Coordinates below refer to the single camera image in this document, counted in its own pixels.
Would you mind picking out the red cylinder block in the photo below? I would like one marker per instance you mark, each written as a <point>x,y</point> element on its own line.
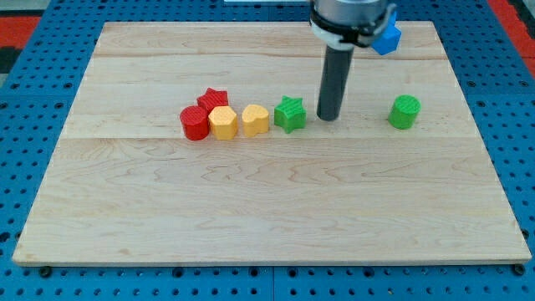
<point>194,122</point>

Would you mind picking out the green star block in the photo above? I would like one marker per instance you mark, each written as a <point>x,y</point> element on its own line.
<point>290,114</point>

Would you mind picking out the red star block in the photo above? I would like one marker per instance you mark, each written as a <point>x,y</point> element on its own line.
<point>213,98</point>

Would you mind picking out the light wooden board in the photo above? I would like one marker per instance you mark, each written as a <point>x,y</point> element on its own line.
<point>125,187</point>

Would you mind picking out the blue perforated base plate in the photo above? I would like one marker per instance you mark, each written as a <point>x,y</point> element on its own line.
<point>40,87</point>

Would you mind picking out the yellow heart block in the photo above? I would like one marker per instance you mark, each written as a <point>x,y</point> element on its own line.
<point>255,120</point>

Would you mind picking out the green cylinder block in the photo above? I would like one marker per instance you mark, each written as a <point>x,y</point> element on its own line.
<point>404,111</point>

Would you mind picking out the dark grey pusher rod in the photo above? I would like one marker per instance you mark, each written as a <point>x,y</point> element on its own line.
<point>333,82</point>

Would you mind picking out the blue block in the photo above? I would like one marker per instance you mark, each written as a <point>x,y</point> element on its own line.
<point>390,38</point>

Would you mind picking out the yellow hexagon block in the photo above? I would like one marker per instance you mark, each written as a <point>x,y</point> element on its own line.
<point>223,122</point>

